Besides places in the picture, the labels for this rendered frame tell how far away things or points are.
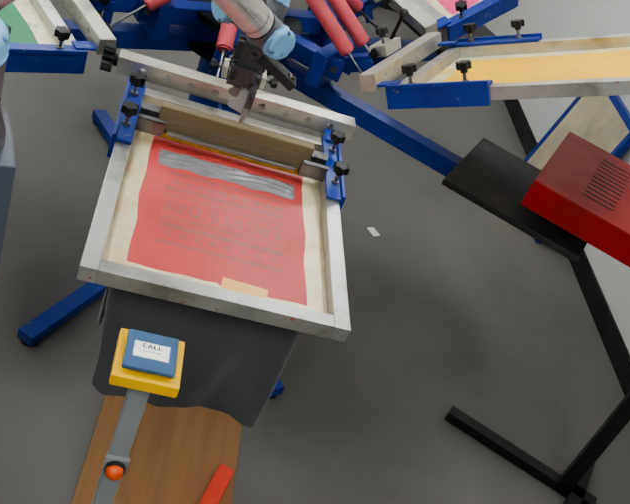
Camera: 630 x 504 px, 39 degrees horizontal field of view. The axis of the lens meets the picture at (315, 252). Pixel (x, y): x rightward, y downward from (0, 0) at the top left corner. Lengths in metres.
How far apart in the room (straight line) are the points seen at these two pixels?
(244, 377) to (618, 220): 1.15
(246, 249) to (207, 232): 0.10
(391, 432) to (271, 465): 0.51
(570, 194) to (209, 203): 1.05
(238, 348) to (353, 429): 1.14
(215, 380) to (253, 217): 0.41
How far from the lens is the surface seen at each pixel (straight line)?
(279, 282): 2.02
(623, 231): 2.61
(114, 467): 1.93
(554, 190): 2.61
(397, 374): 3.44
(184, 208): 2.14
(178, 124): 2.32
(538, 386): 3.79
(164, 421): 2.90
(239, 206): 2.21
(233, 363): 2.14
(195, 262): 1.99
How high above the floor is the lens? 2.19
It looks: 35 degrees down
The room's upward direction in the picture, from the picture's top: 24 degrees clockwise
